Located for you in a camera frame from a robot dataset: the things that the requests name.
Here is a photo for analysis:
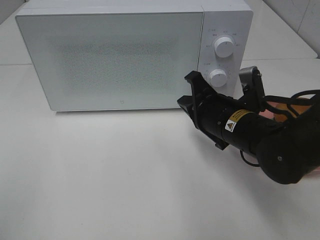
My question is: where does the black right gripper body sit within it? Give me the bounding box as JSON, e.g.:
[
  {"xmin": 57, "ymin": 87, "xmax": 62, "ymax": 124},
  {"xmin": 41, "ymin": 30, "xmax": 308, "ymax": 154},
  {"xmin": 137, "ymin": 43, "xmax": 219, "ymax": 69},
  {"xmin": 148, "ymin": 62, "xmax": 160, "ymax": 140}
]
[{"xmin": 191, "ymin": 82, "xmax": 258, "ymax": 150}]

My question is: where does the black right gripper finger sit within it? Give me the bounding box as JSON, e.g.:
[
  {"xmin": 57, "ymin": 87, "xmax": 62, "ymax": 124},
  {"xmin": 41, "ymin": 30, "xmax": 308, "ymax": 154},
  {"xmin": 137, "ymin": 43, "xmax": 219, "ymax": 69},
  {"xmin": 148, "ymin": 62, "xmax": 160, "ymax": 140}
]
[
  {"xmin": 184, "ymin": 71, "xmax": 208, "ymax": 87},
  {"xmin": 177, "ymin": 95, "xmax": 194, "ymax": 116}
]

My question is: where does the pink round plate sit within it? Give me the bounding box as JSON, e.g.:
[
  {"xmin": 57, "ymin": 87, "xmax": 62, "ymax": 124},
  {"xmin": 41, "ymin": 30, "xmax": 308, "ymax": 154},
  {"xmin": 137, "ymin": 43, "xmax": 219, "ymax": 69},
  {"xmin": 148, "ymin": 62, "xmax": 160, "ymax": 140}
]
[{"xmin": 259, "ymin": 101, "xmax": 320, "ymax": 176}]

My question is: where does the white microwave door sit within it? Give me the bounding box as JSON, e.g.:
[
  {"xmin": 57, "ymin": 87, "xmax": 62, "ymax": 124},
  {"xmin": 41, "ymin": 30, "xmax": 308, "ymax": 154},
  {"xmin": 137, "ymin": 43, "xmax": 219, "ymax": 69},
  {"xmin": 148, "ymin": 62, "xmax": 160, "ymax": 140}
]
[{"xmin": 16, "ymin": 12, "xmax": 203, "ymax": 112}]

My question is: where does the toy burger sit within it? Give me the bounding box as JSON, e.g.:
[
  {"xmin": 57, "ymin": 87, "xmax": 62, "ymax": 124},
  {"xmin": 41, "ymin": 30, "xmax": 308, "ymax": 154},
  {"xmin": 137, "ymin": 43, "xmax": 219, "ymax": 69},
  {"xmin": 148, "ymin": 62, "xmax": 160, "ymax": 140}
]
[{"xmin": 268, "ymin": 97, "xmax": 311, "ymax": 123}]

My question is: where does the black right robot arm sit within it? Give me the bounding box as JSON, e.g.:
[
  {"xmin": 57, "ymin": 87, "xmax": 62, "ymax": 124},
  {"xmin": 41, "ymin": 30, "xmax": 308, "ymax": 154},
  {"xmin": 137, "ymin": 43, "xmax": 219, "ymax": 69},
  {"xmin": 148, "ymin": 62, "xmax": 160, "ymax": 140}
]
[{"xmin": 177, "ymin": 66, "xmax": 320, "ymax": 185}]

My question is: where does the lower white microwave knob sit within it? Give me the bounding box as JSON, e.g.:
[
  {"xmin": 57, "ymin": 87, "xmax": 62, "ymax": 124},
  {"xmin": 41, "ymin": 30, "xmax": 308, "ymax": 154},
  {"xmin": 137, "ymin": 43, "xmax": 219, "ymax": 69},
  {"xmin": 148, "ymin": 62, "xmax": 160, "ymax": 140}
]
[{"xmin": 209, "ymin": 69, "xmax": 228, "ymax": 88}]

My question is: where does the white microwave knob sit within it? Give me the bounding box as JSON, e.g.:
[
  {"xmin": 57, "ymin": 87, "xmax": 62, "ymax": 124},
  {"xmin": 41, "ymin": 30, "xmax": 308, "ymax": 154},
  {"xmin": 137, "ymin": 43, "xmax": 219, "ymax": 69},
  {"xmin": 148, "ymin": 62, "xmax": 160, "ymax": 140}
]
[
  {"xmin": 214, "ymin": 36, "xmax": 235, "ymax": 58},
  {"xmin": 209, "ymin": 69, "xmax": 228, "ymax": 88}
]

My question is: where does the upper white microwave knob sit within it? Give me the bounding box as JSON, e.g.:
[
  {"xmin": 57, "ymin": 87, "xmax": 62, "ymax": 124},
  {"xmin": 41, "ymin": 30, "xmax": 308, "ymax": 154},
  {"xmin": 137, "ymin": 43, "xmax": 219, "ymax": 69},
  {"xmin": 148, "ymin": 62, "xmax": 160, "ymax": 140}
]
[{"xmin": 214, "ymin": 36, "xmax": 235, "ymax": 58}]

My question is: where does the white microwave oven body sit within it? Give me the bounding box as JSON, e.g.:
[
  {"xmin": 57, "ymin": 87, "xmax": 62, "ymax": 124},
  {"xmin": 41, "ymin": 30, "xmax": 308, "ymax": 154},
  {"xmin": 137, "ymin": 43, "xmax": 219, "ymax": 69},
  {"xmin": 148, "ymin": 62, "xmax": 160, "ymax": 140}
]
[{"xmin": 15, "ymin": 0, "xmax": 254, "ymax": 96}]

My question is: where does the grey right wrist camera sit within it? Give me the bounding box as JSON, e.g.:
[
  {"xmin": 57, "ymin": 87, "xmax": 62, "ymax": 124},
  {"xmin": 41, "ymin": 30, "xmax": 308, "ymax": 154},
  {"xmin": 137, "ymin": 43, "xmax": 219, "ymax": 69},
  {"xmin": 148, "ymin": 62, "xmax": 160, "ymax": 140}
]
[{"xmin": 239, "ymin": 66, "xmax": 266, "ymax": 114}]

